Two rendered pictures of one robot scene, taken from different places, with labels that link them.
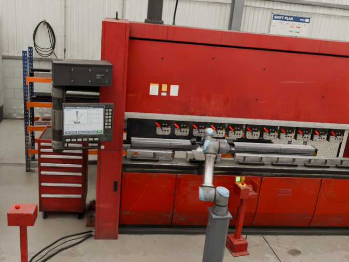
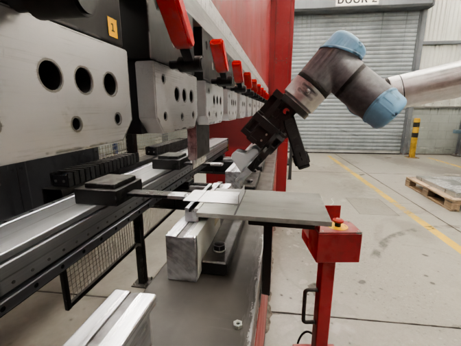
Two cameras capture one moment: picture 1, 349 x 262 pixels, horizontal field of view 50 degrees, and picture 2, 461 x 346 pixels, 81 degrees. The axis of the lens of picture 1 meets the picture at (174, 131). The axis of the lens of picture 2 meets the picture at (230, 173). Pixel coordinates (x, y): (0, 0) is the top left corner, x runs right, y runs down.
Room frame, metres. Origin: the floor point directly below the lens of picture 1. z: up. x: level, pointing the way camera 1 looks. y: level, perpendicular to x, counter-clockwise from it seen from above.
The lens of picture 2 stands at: (3.66, 0.25, 1.20)
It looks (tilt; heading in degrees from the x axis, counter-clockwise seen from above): 13 degrees down; 290
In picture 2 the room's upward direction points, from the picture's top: straight up
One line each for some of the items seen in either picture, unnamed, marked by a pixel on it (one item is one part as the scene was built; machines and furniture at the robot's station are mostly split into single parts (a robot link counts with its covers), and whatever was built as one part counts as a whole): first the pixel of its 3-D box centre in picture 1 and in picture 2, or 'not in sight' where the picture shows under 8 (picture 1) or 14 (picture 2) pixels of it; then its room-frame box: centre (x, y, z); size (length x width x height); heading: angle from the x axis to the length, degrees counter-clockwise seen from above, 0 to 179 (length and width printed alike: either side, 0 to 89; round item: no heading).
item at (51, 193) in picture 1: (64, 173); not in sight; (4.03, 1.24, 0.50); 0.50 x 0.50 x 1.00; 9
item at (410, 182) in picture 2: not in sight; (455, 192); (1.91, -4.24, 0.07); 1.20 x 0.80 x 0.14; 101
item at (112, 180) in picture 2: (197, 143); (137, 189); (4.09, -0.28, 1.01); 0.26 x 0.12 x 0.05; 9
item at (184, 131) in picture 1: (182, 127); (149, 67); (3.89, -0.07, 1.26); 0.15 x 0.09 x 0.17; 99
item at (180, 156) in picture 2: (230, 145); (190, 160); (4.16, -0.67, 1.01); 0.26 x 0.12 x 0.05; 9
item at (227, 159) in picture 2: not in sight; (204, 163); (4.52, -1.57, 0.81); 0.64 x 0.08 x 0.14; 9
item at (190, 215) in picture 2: not in sight; (204, 200); (3.93, -0.33, 0.99); 0.20 x 0.03 x 0.03; 99
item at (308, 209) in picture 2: (201, 155); (263, 204); (3.78, -0.32, 1.00); 0.26 x 0.18 x 0.01; 9
